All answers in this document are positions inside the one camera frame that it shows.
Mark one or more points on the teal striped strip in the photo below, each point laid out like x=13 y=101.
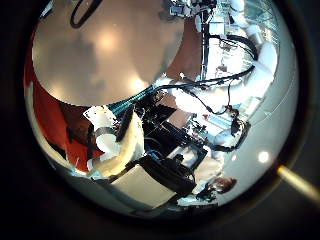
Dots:
x=128 y=101

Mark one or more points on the black equipment frame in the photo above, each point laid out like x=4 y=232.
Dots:
x=166 y=133

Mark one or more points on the black camera device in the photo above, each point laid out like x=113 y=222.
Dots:
x=238 y=131

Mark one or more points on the black bag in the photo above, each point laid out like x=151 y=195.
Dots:
x=170 y=173

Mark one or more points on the seated person brown hair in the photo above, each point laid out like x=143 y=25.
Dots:
x=213 y=173

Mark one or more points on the black vertical pole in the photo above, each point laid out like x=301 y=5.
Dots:
x=205 y=46

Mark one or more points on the orange sofa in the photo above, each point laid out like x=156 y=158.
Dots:
x=46 y=116

